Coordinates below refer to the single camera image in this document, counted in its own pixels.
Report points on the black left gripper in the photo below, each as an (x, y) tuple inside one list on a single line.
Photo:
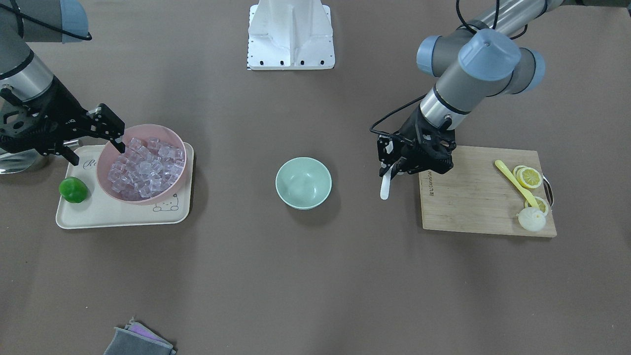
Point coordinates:
[(412, 129)]

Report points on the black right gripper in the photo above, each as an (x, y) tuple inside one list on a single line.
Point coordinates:
[(55, 107)]

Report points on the white ceramic spoon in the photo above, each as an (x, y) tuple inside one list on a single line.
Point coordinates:
[(386, 181)]

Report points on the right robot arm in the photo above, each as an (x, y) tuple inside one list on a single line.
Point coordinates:
[(26, 21)]

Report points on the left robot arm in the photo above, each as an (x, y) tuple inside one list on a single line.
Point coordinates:
[(480, 59)]

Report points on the pile of ice cubes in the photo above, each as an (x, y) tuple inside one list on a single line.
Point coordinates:
[(147, 168)]

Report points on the metal ice scoop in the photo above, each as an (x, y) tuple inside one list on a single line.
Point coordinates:
[(22, 162)]

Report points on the pink bowl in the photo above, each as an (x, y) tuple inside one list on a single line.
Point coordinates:
[(142, 131)]

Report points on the mint green bowl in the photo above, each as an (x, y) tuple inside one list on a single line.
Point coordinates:
[(303, 183)]

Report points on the green lime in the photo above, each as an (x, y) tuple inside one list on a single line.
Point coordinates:
[(73, 190)]

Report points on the beige serving tray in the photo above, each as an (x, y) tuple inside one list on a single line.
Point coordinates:
[(101, 210)]

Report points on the bamboo cutting board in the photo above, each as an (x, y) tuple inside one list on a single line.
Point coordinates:
[(474, 196)]

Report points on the lemon slice upper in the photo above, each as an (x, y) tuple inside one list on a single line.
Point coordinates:
[(527, 177)]

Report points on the lemon slice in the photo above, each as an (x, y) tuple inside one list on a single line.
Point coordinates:
[(542, 208), (527, 177)]

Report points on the white steamed bun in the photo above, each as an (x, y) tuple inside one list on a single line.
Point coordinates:
[(531, 219)]

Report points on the lemon slice lower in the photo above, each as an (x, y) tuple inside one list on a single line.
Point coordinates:
[(542, 208)]

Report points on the grey folded cloth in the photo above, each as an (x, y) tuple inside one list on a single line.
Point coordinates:
[(137, 339)]

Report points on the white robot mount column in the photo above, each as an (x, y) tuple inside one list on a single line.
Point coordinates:
[(290, 35)]

